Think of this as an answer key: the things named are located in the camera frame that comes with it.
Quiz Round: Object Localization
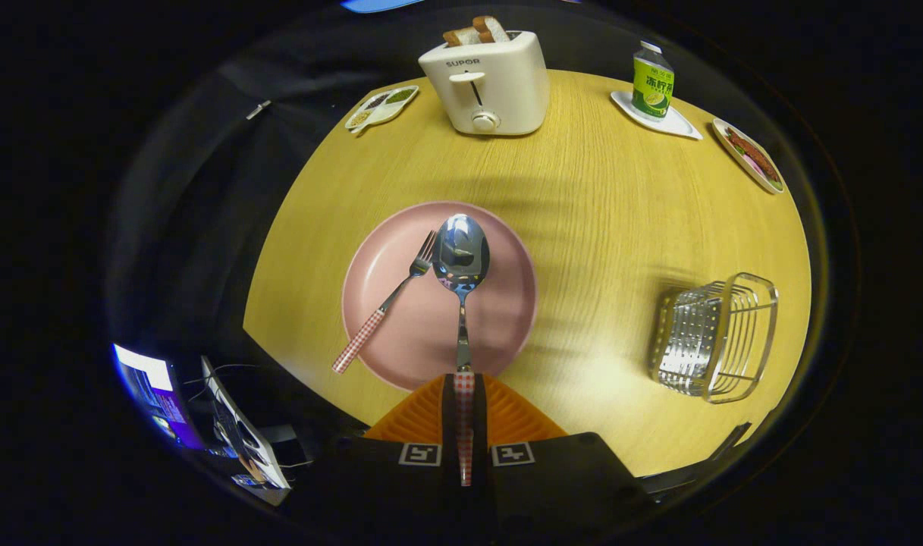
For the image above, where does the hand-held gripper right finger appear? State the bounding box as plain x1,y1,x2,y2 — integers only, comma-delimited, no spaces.
472,373,651,535

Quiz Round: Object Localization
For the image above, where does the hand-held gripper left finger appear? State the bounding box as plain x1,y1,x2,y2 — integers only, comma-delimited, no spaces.
309,373,466,532

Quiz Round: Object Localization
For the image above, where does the checkered handle metal fork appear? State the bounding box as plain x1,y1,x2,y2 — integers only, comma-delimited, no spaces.
332,230,438,375

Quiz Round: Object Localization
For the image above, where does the checkered handle metal spoon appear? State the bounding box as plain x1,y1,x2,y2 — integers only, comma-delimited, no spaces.
432,214,491,486

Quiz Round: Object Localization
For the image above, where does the pink plate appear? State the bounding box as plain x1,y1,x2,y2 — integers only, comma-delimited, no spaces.
341,201,538,392

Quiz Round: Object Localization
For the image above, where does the lit computer monitor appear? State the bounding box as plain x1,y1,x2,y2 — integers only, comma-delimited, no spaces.
112,343,204,450

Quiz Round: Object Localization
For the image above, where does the white divided condiment dish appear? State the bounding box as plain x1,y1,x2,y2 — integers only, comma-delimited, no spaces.
345,85,420,136

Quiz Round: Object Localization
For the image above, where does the white toaster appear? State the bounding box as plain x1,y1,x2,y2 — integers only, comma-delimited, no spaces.
418,30,551,137

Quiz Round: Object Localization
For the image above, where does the white coaster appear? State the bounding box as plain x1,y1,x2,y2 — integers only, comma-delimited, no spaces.
611,91,703,141

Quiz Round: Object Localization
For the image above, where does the green label drink bottle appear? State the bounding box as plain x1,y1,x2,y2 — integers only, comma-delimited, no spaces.
631,41,675,122

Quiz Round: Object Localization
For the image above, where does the white plate of food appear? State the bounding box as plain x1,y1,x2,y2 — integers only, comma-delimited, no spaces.
711,118,786,195

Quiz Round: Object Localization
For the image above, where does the brown meat piece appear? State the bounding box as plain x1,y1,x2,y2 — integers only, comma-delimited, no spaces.
727,129,780,183

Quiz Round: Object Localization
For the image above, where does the metal wire basket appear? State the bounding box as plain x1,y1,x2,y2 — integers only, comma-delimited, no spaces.
648,272,779,404

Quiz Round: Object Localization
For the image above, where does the black cable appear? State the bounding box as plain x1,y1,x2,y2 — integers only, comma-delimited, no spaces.
184,364,259,384

